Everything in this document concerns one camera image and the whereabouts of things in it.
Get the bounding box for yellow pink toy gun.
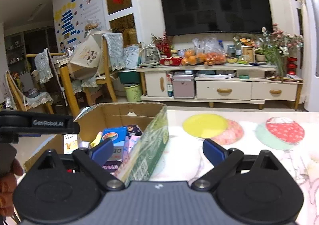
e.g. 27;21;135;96
90;131;103;148

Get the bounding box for white orange medicine box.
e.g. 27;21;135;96
63;134;78;154

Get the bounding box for blue round logo box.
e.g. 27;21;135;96
101;127;129;144

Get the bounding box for space pattern puzzle cube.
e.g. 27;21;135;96
127;124;143;136

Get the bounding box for tall pink blind box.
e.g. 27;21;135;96
122;135;141;162

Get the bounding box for left hand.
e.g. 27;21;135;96
0;159;24;217

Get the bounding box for wooden dining table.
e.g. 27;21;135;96
24;51;81;116

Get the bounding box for green milk cardboard carton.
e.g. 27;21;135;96
24;102;169;184

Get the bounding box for green trash bin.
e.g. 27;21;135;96
124;84;142;102

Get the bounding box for cream tv cabinet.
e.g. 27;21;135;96
136;63;303;110

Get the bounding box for wooden chair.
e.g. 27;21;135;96
70;30;117;106

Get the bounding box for pink storage box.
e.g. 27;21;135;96
172;75;195;98

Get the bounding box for canvas tote bag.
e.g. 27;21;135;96
68;34;102;80

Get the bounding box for bag of tangerines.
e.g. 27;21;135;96
203;35;226;65

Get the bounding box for bag of oranges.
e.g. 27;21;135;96
181;38;206;65

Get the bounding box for framed certificate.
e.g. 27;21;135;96
242;46;255;63

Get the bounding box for red vase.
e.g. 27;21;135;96
287;57;297;75

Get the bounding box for potted flower plant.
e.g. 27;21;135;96
256;23;304;77

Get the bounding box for black television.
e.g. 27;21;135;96
161;0;273;36

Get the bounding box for white tower air conditioner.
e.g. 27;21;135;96
302;0;318;112

